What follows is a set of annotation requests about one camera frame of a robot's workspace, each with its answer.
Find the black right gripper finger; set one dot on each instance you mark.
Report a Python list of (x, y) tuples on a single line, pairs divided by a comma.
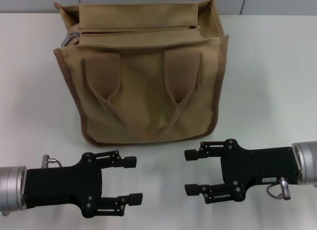
[(193, 189), (193, 154)]

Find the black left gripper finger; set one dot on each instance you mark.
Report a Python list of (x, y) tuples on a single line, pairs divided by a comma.
[(135, 198), (128, 161)]

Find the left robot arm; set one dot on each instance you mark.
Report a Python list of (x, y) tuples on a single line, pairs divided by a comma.
[(12, 188)]

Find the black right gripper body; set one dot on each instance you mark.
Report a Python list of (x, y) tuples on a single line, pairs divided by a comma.
[(260, 165)]

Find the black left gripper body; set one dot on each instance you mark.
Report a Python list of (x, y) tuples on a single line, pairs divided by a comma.
[(62, 185)]

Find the khaki fabric food bag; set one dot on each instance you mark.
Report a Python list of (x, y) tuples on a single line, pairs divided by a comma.
[(148, 104)]

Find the silver metal zipper pull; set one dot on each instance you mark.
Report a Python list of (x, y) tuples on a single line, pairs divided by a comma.
[(67, 39)]

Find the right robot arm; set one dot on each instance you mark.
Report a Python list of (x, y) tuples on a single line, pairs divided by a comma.
[(307, 163)]

